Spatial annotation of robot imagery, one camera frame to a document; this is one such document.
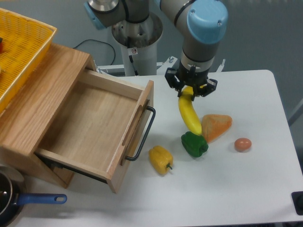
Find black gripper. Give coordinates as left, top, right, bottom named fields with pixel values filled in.
left=165, top=61, right=218, bottom=101

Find yellow banana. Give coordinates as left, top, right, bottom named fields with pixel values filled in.
left=178, top=87, right=202, bottom=135

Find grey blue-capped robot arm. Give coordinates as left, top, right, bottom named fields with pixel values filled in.
left=84, top=0, right=228, bottom=97

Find open wooden top drawer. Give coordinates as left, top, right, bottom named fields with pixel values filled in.
left=35, top=70, right=154, bottom=193

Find wooden drawer cabinet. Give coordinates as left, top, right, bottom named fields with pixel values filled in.
left=0, top=44, right=96, bottom=188

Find orange triangular bread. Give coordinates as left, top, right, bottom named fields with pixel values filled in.
left=201, top=114, right=232, bottom=143

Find green bell pepper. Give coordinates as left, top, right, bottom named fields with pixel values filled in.
left=181, top=131, right=209, bottom=157

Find brown egg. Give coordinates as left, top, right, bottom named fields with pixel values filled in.
left=234, top=138, right=252, bottom=152

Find yellow bell pepper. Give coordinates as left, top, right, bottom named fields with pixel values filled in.
left=149, top=146, right=173, bottom=175

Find black corner device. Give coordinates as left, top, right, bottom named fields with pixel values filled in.
left=291, top=191, right=303, bottom=216

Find yellow plastic basket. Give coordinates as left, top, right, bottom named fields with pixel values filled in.
left=0, top=8, right=57, bottom=111

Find red item in basket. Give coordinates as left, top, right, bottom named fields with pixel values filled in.
left=0, top=37, right=3, bottom=53

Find white metal table bracket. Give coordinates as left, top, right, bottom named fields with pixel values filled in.
left=216, top=59, right=226, bottom=72

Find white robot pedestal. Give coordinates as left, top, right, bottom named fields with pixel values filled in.
left=111, top=12, right=163, bottom=76

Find black metal drawer handle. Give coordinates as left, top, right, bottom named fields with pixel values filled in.
left=125, top=105, right=156, bottom=162

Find black cable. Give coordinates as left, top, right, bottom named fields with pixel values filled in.
left=73, top=39, right=116, bottom=66

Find blue-handled black pan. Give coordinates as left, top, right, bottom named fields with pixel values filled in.
left=0, top=166, right=67, bottom=227

